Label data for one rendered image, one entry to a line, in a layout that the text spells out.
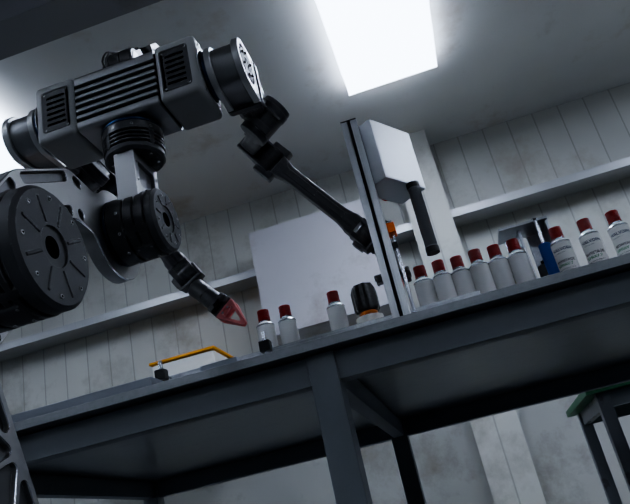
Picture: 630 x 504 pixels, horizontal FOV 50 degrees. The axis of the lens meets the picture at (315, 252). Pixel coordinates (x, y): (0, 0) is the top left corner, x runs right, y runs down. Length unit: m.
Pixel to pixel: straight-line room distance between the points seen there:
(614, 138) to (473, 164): 1.05
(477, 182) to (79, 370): 3.56
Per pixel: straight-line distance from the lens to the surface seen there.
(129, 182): 1.46
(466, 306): 1.35
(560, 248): 1.87
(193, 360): 4.71
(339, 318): 1.84
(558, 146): 5.58
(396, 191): 1.88
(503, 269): 1.84
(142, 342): 5.71
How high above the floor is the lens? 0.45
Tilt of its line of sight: 23 degrees up
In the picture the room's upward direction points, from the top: 13 degrees counter-clockwise
